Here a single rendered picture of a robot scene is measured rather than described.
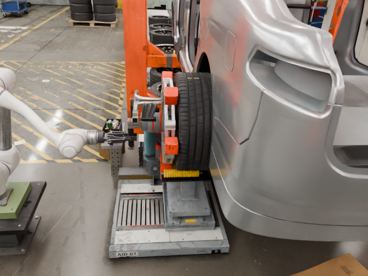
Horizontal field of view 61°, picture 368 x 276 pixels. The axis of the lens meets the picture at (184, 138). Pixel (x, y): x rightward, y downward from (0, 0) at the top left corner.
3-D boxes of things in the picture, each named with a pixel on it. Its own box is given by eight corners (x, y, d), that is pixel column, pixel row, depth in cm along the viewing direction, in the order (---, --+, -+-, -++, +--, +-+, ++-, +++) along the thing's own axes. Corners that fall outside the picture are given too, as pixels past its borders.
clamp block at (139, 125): (142, 128, 188) (142, 120, 186) (127, 128, 187) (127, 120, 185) (143, 125, 193) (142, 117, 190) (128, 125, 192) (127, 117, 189)
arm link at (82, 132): (90, 142, 197) (86, 150, 185) (64, 142, 195) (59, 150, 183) (88, 126, 193) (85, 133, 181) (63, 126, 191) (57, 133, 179)
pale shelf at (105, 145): (121, 148, 258) (121, 145, 257) (101, 149, 256) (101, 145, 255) (125, 125, 295) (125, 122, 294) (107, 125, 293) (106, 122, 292)
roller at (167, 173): (202, 178, 217) (203, 171, 214) (160, 179, 214) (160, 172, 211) (201, 173, 222) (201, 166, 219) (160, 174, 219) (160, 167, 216)
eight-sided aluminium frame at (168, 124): (173, 178, 199) (177, 99, 173) (163, 178, 199) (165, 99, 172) (168, 137, 247) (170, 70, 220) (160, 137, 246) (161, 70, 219)
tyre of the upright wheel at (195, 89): (224, 149, 170) (213, 51, 196) (181, 149, 167) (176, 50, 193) (205, 181, 230) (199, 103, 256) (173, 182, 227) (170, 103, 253)
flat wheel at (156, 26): (146, 38, 714) (146, 27, 703) (151, 32, 772) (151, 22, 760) (174, 39, 712) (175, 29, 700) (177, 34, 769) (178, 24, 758)
